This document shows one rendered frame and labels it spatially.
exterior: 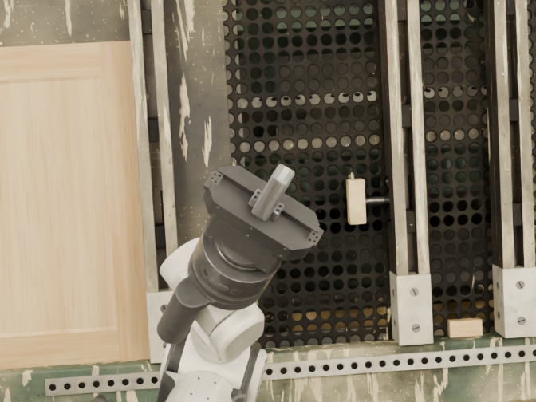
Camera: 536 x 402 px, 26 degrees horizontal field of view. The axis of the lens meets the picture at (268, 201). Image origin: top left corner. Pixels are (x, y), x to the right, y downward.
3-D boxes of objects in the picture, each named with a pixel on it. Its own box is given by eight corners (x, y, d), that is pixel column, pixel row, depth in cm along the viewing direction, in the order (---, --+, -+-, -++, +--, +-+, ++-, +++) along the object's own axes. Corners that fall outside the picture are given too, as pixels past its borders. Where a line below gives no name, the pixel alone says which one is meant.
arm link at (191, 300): (288, 277, 126) (258, 321, 135) (229, 202, 129) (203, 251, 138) (208, 325, 120) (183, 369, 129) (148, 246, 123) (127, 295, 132)
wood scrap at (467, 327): (447, 335, 214) (450, 337, 212) (447, 319, 213) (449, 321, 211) (479, 333, 214) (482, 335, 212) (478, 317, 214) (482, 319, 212)
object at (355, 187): (347, 222, 210) (349, 225, 207) (345, 179, 209) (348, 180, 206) (364, 222, 210) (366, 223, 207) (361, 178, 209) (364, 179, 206)
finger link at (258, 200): (276, 185, 109) (258, 218, 114) (290, 163, 111) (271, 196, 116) (262, 176, 109) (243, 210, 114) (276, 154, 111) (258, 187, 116)
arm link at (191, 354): (262, 300, 142) (262, 335, 160) (181, 278, 143) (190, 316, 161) (238, 383, 138) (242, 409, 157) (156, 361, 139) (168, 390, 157)
